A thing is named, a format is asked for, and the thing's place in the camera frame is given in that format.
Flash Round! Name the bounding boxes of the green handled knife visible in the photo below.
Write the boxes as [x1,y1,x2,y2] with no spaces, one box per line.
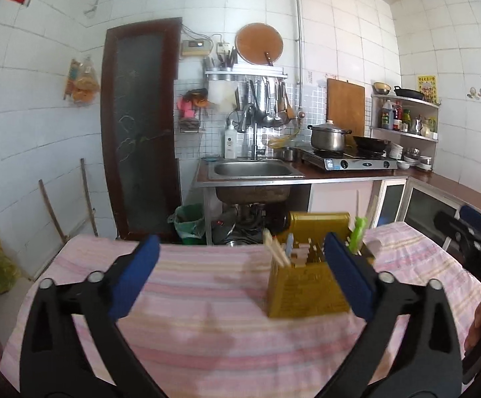
[347,216,367,254]

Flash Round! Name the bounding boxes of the yellow wall poster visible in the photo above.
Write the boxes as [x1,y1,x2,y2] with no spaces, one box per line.
[416,75,439,104]

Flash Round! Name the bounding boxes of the white kitchen cabinet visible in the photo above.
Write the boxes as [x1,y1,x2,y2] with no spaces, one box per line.
[308,177,409,228]

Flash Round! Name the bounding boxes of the dark wooden door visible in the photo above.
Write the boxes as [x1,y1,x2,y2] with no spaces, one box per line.
[100,17,183,239]

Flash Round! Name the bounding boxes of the pink striped tablecloth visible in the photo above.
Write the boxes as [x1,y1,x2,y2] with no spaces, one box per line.
[0,222,481,398]

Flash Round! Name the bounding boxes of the hanging orange snack bag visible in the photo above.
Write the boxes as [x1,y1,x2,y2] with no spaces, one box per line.
[64,57,101,107]

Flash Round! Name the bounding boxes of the black frying pan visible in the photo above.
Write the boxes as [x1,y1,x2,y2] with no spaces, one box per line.
[352,135,391,153]

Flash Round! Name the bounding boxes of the pink hanging cloth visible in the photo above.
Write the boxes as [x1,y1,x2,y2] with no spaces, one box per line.
[177,90,197,119]

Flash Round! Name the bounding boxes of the row of hanging kitchen tools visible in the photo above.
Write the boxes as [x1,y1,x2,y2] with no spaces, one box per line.
[235,78,297,127]

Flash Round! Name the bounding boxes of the long wooden stick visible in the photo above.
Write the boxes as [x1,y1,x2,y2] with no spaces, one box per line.
[80,158,99,237]

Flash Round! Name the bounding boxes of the steel gas stove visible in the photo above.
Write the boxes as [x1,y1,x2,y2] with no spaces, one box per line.
[300,148,399,171]

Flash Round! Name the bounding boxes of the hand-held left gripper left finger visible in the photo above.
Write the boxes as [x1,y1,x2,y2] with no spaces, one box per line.
[20,234,170,398]

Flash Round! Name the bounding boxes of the beige wall control box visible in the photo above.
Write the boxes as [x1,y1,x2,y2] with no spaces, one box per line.
[181,39,213,57]

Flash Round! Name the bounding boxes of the white soap bottle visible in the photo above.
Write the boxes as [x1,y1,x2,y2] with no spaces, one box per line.
[224,120,239,159]

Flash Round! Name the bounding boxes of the white corner shelf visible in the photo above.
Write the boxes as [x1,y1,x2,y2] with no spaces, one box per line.
[370,92,440,171]

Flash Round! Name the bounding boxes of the white wall pipe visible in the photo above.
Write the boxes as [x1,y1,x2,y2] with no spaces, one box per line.
[292,0,306,112]

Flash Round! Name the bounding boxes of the steel cooking pot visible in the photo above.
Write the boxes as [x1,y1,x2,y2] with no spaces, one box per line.
[307,120,353,152]

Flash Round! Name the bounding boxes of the black wok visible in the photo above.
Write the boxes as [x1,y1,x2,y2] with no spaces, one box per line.
[393,86,426,100]

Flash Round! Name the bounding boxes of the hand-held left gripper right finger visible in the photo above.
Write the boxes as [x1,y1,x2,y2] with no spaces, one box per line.
[317,232,463,398]

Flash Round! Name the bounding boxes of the green trash bin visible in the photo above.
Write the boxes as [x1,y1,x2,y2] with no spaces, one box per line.
[173,203,206,245]

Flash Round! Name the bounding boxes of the round wooden lid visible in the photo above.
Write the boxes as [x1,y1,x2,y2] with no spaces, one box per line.
[235,23,285,66]

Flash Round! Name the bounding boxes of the yellow perforated utensil holder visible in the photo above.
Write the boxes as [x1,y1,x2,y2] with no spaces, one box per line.
[265,211,376,320]

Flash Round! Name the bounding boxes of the wooden cutting board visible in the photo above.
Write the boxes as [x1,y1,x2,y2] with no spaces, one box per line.
[326,78,366,137]

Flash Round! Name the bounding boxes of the person's right hand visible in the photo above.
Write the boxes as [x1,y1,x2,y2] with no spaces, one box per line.
[464,285,481,353]

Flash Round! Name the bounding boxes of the short wooden stick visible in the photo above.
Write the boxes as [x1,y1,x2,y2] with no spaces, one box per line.
[38,180,69,243]

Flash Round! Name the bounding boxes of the steel wall rack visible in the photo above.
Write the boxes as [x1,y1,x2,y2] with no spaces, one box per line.
[204,66,289,82]

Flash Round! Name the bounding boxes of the steel faucet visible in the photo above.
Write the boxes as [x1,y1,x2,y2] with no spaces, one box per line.
[241,105,267,161]

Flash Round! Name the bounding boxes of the steel kitchen sink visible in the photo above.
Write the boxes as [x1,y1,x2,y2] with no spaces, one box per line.
[207,159,306,180]

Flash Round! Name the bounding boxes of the row of sauce bottles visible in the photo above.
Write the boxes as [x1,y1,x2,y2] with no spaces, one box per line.
[380,99,412,132]

